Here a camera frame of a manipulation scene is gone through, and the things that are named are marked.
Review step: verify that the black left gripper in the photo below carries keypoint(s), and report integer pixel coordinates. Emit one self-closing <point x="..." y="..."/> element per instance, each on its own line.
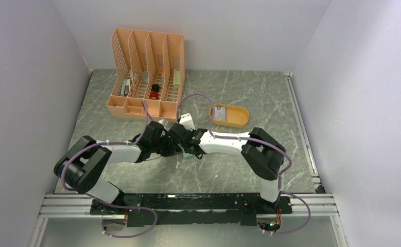
<point x="169" y="150"/>

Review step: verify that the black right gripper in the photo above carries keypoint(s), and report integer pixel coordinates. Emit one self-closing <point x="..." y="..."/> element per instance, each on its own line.
<point x="193" y="131"/>

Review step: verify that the green leather card holder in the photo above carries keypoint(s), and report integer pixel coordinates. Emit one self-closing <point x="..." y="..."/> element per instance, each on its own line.
<point x="187" y="155"/>

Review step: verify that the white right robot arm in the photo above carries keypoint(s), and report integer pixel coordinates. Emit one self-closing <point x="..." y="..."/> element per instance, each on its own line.
<point x="261" y="151"/>

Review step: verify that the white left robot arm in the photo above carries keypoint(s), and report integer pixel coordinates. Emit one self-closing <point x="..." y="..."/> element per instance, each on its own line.
<point x="81" y="167"/>

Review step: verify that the grey credit card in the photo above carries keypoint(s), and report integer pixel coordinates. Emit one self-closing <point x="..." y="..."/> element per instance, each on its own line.
<point x="220" y="113"/>

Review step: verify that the red black stamp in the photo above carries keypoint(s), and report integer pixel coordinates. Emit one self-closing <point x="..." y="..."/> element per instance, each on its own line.
<point x="155" y="88"/>

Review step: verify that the yellow oval tray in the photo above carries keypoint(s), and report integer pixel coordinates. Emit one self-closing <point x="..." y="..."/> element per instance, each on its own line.
<point x="236" y="117"/>

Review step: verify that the grey white utility knife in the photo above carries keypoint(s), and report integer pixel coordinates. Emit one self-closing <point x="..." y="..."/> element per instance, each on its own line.
<point x="125" y="87"/>

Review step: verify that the pale green eraser box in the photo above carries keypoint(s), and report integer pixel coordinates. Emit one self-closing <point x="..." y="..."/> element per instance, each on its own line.
<point x="176" y="79"/>

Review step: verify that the orange plastic desk organizer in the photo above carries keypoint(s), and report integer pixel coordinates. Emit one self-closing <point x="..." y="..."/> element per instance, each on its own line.
<point x="148" y="58"/>

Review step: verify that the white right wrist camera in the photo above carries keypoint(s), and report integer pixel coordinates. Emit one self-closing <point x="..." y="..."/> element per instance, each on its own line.
<point x="187" y="122"/>

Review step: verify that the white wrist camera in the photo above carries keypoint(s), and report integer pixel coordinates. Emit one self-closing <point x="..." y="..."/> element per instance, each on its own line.
<point x="187" y="122"/>
<point x="164" y="122"/>

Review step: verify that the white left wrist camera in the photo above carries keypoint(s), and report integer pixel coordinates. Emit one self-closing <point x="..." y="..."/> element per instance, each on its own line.
<point x="164" y="122"/>

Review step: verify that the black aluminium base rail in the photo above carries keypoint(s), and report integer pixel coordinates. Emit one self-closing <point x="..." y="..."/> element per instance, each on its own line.
<point x="147" y="208"/>

